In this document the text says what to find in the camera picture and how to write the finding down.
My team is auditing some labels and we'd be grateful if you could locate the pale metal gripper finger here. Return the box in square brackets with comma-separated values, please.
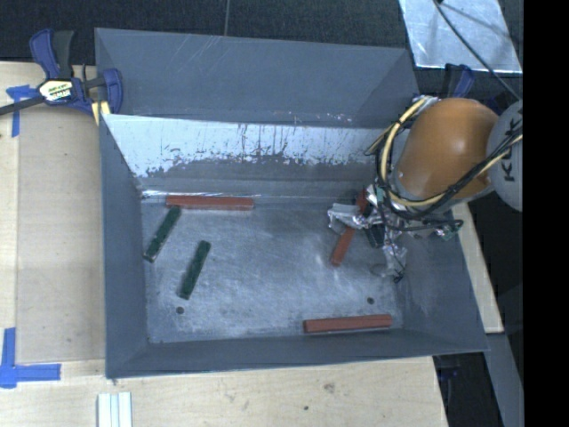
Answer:
[327, 214, 362, 232]
[331, 202, 364, 218]

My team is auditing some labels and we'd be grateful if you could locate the red-brown flat block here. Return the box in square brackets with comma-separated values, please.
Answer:
[302, 313, 395, 335]
[164, 194, 255, 212]
[329, 189, 371, 267]

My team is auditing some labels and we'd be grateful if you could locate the grey metal bin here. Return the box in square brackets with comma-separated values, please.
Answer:
[92, 27, 491, 380]

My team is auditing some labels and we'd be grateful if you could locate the dark green flat block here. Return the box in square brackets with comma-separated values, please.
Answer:
[178, 239, 212, 302]
[142, 205, 183, 264]

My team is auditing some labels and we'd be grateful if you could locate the pale wood board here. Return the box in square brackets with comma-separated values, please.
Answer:
[15, 104, 108, 365]

